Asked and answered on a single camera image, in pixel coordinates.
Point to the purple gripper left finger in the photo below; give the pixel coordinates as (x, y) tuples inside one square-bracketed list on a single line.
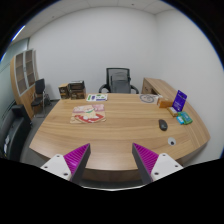
[(70, 166)]

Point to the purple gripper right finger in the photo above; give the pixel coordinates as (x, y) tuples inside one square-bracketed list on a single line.
[(153, 166)]

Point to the black computer mouse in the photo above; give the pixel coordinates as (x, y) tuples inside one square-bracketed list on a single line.
[(163, 125)]

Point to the pink illustrated mouse pad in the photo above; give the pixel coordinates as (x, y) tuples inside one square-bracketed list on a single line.
[(88, 114)]

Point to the green blue packet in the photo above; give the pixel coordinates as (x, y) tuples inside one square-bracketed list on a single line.
[(184, 118)]

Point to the yellow snack packet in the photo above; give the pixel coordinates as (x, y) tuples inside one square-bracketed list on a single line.
[(172, 111)]

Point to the orange small box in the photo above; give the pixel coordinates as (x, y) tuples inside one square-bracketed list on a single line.
[(164, 102)]

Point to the round coaster in plastic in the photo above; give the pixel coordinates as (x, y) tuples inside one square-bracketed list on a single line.
[(149, 98)]

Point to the black visitor chair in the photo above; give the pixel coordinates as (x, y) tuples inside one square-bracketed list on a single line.
[(40, 97)]

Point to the black leather sofa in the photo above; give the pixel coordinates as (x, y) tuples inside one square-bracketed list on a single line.
[(13, 133)]

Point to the white sticker sheet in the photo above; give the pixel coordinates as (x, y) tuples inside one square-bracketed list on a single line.
[(97, 97)]

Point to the brown coffee box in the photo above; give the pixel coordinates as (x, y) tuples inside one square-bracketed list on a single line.
[(77, 94)]

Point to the purple standing card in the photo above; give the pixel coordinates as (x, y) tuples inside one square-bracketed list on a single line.
[(179, 101)]

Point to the small brown box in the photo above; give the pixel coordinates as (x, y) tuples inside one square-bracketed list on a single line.
[(63, 90)]

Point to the wooden side desk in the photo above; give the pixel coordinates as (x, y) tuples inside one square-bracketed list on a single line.
[(158, 86)]

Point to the open dark cardboard box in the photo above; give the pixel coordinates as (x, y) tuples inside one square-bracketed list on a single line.
[(76, 85)]

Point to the grey backpack on chair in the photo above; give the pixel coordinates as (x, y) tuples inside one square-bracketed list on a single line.
[(120, 83)]

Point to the black mesh office chair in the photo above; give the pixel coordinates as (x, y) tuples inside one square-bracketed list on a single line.
[(112, 71)]

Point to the wooden bookshelf cabinet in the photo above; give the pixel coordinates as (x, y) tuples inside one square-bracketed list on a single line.
[(23, 75)]

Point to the desk cable grommet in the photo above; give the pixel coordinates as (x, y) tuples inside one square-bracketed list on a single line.
[(171, 141)]

